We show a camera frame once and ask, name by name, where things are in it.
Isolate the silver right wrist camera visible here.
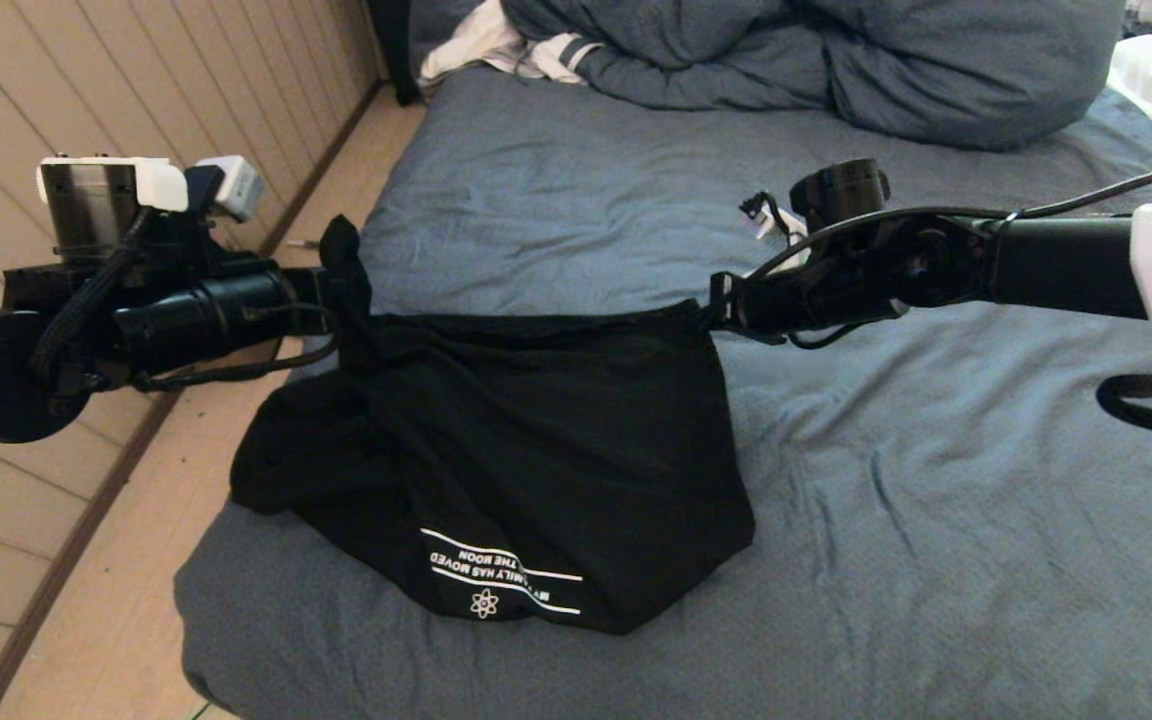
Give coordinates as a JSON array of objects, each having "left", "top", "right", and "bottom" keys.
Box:
[{"left": 739, "top": 192, "right": 807, "bottom": 246}]

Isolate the bed with blue sheet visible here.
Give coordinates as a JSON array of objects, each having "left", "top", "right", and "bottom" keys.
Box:
[{"left": 174, "top": 68, "right": 1152, "bottom": 720}]

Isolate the black flat strap loop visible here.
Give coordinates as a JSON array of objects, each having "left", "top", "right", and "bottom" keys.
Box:
[{"left": 1096, "top": 375, "right": 1152, "bottom": 439}]

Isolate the black printed t-shirt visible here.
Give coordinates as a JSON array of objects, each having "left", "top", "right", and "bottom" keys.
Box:
[{"left": 229, "top": 213, "right": 757, "bottom": 636}]

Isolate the black bedside furniture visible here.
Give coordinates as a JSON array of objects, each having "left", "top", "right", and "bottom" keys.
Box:
[{"left": 366, "top": 0, "right": 424, "bottom": 109}]

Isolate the white striped garment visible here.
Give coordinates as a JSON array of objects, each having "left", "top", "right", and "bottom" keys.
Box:
[{"left": 420, "top": 0, "right": 602, "bottom": 89}]

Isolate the blue bunched duvet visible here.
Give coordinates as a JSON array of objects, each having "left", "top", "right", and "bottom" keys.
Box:
[{"left": 496, "top": 0, "right": 1124, "bottom": 153}]

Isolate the black left gripper cable loop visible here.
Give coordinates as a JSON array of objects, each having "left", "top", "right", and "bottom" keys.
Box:
[{"left": 131, "top": 335, "right": 337, "bottom": 393}]

